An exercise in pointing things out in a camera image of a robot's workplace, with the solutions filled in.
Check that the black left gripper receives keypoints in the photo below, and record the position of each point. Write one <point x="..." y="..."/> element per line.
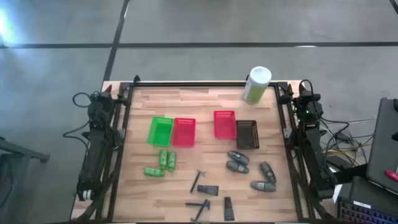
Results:
<point x="99" y="109"/>

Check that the black plastic basket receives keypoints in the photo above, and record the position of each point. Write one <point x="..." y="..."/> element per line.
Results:
<point x="247" y="135"/>

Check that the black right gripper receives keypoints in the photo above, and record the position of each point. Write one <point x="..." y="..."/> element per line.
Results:
<point x="308" y="107"/>

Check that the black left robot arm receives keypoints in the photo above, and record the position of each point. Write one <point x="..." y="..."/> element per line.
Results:
<point x="93" y="149"/>

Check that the red tool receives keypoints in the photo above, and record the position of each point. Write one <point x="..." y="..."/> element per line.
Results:
<point x="391" y="175"/>

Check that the white canister with green label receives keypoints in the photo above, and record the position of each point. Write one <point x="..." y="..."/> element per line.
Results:
<point x="256" y="84"/>

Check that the grey desk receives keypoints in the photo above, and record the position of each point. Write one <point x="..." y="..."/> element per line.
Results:
<point x="28" y="152"/>

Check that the white paper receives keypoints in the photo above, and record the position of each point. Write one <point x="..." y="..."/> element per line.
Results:
<point x="336" y="193"/>

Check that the grey laptop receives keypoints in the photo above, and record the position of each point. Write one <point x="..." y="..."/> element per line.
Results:
<point x="384" y="140"/>

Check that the black beam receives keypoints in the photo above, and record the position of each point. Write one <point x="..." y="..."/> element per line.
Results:
<point x="351" y="172"/>

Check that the small black tube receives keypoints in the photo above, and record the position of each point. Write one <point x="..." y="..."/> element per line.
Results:
<point x="229" y="210"/>
<point x="208" y="189"/>

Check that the black metal table frame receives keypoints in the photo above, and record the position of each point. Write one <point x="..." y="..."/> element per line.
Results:
<point x="202" y="84"/>

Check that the black power adapter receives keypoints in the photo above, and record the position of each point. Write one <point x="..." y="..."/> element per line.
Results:
<point x="343" y="136"/>

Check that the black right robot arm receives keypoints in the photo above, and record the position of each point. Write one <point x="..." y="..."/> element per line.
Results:
<point x="314" y="146"/>

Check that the black box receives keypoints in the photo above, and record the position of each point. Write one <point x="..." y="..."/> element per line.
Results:
<point x="367" y="193"/>

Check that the red plastic basket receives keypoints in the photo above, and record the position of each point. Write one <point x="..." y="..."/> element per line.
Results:
<point x="184" y="132"/>
<point x="224" y="124"/>

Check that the black backlit keyboard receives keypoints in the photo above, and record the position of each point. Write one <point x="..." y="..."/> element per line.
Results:
<point x="357" y="214"/>

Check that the green plastic basket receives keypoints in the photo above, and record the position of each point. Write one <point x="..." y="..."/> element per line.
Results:
<point x="160" y="132"/>

